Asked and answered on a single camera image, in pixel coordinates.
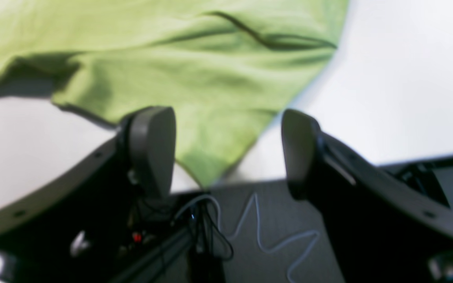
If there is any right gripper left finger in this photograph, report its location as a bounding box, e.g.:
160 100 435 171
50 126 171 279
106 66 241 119
117 106 177 199

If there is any green T-shirt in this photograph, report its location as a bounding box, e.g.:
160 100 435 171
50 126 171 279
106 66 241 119
0 0 349 187

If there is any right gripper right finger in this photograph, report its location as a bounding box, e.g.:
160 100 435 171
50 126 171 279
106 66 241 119
282 109 322 200

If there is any white cable on floor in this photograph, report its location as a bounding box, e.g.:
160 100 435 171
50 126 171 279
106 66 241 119
173 193 321 283

